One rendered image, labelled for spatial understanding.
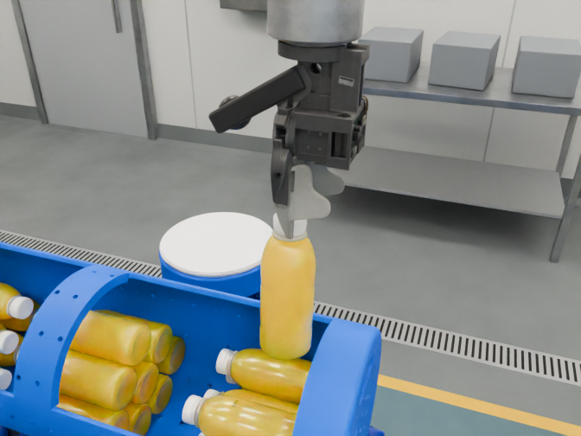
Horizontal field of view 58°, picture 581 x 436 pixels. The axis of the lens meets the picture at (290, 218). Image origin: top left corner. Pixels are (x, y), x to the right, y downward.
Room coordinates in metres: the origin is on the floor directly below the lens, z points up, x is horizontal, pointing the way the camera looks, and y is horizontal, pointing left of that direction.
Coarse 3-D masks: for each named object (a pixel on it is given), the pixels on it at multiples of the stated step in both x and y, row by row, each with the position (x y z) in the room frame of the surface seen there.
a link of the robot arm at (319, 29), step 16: (272, 0) 0.50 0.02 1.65; (288, 0) 0.49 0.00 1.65; (304, 0) 0.48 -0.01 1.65; (320, 0) 0.48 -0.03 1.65; (336, 0) 0.48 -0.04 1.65; (352, 0) 0.49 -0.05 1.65; (272, 16) 0.50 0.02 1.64; (288, 16) 0.49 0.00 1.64; (304, 16) 0.48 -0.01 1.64; (320, 16) 0.48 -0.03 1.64; (336, 16) 0.48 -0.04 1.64; (352, 16) 0.49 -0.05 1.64; (272, 32) 0.50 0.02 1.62; (288, 32) 0.49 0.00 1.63; (304, 32) 0.48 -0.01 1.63; (320, 32) 0.48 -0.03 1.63; (336, 32) 0.48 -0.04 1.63; (352, 32) 0.49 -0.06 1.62
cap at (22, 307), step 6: (18, 300) 0.75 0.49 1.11; (24, 300) 0.75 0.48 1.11; (30, 300) 0.76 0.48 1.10; (12, 306) 0.74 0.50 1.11; (18, 306) 0.74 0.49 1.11; (24, 306) 0.75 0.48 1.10; (30, 306) 0.76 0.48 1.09; (12, 312) 0.74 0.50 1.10; (18, 312) 0.74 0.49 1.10; (24, 312) 0.75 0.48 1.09; (30, 312) 0.76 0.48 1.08; (24, 318) 0.74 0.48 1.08
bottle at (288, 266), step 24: (288, 240) 0.51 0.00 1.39; (264, 264) 0.51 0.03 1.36; (288, 264) 0.49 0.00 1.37; (312, 264) 0.51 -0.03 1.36; (264, 288) 0.50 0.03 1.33; (288, 288) 0.49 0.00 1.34; (312, 288) 0.51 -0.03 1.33; (264, 312) 0.50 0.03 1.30; (288, 312) 0.48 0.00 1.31; (312, 312) 0.51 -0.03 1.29; (264, 336) 0.49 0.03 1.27; (288, 336) 0.48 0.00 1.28
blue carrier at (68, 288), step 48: (48, 288) 0.84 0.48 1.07; (96, 288) 0.63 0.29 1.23; (144, 288) 0.75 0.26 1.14; (192, 288) 0.65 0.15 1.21; (48, 336) 0.56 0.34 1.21; (192, 336) 0.73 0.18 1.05; (240, 336) 0.70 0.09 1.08; (336, 336) 0.53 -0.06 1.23; (48, 384) 0.51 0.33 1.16; (192, 384) 0.67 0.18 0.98; (336, 384) 0.45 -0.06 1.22; (48, 432) 0.50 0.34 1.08; (96, 432) 0.47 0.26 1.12; (192, 432) 0.59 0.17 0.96; (336, 432) 0.41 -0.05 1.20
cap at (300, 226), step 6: (276, 216) 0.53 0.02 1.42; (276, 222) 0.52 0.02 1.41; (294, 222) 0.51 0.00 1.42; (300, 222) 0.52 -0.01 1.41; (306, 222) 0.53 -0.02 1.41; (276, 228) 0.52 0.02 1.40; (294, 228) 0.51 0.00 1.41; (300, 228) 0.51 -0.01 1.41; (282, 234) 0.51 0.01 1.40; (294, 234) 0.51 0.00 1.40; (300, 234) 0.52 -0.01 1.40
